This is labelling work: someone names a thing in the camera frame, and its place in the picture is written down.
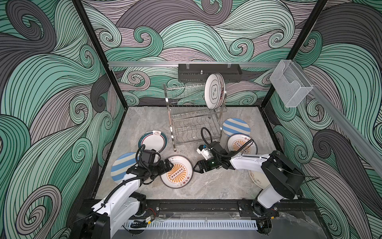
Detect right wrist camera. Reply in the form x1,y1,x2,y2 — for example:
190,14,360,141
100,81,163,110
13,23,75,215
197,145,213,160

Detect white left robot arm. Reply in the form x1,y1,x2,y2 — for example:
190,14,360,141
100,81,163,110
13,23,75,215
69,159,174,239

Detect white slotted cable duct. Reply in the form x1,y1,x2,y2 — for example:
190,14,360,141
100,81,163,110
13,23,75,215
139,220,258,231

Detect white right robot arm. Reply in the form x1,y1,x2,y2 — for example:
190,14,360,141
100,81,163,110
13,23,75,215
193,140,305,218

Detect cream plate small drawings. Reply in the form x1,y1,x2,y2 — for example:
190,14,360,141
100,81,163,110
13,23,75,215
249,171,271,189

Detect blue white striped plate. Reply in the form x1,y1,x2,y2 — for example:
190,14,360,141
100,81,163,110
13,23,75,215
222,118,251,136

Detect sunburst plate red green rim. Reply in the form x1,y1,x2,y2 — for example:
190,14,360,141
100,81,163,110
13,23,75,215
227,134,258,154

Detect clear acrylic wall holder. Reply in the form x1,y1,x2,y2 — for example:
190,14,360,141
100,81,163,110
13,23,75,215
270,60,313,108

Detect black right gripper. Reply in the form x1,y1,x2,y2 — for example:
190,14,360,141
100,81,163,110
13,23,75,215
190,157,221,174

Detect black wall-mounted tray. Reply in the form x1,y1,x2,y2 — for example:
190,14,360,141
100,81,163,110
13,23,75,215
178,64,243,83

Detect white plate red characters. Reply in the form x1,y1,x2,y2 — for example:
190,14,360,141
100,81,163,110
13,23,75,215
217,73,225,108

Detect white plate teal red rim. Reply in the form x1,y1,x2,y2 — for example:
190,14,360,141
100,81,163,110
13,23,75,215
138,130,168,153

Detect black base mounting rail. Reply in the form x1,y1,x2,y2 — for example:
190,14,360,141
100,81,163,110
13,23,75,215
123,199,317,222

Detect blue cream striped plate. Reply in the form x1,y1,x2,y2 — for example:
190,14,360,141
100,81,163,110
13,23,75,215
110,152,136,183

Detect steel two-tier dish rack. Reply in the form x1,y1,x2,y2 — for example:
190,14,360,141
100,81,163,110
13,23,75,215
163,84,227,151

